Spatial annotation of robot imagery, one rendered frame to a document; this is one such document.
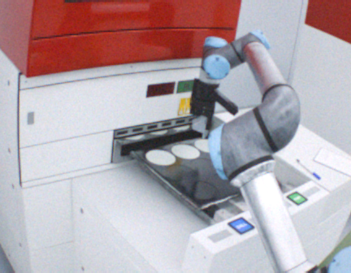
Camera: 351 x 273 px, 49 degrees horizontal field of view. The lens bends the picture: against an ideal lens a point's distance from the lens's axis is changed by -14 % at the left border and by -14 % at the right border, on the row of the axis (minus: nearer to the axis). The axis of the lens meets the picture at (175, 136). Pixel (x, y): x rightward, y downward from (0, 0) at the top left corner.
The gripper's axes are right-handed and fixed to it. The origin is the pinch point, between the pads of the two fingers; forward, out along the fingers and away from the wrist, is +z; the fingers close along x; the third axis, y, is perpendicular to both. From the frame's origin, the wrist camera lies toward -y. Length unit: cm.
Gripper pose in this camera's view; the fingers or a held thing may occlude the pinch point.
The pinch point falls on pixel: (205, 135)
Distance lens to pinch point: 154.9
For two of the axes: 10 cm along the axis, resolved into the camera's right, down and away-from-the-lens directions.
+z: -1.4, 8.7, 4.6
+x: -0.3, 4.7, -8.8
